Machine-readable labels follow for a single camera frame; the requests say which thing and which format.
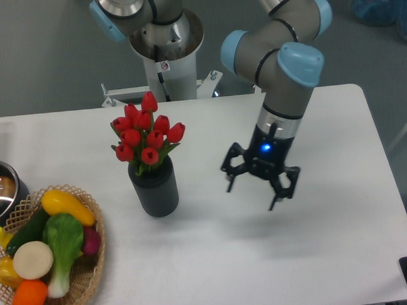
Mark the dark green cucumber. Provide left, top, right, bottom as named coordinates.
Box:
left=5, top=207, right=50, bottom=256

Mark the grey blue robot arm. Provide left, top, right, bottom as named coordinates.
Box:
left=220, top=0, right=333, bottom=203

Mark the yellow banana tip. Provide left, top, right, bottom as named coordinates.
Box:
left=0, top=226, right=14, bottom=250

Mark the yellow squash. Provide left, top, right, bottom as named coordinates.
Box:
left=40, top=189, right=96, bottom=227

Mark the cream round radish slice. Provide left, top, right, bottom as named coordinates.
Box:
left=13, top=241, right=53, bottom=280

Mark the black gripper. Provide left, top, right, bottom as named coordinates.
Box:
left=220, top=122, right=300, bottom=211

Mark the red tulip bouquet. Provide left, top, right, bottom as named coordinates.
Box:
left=110, top=91, right=186, bottom=176

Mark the woven wicker basket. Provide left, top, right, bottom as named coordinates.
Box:
left=3, top=184, right=106, bottom=305

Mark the purple red onion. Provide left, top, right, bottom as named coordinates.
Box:
left=82, top=227, right=101, bottom=256

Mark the green bok choy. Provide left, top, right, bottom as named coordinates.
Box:
left=43, top=213, right=84, bottom=299

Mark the orange fruit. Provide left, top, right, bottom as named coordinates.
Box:
left=12, top=279, right=47, bottom=305

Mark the yellow bell pepper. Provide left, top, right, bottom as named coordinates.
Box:
left=0, top=256, right=23, bottom=289

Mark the blue plastic bag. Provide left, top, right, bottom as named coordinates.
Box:
left=349, top=0, right=407, bottom=42

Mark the dark grey ribbed vase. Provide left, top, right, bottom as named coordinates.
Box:
left=128, top=156, right=180, bottom=217

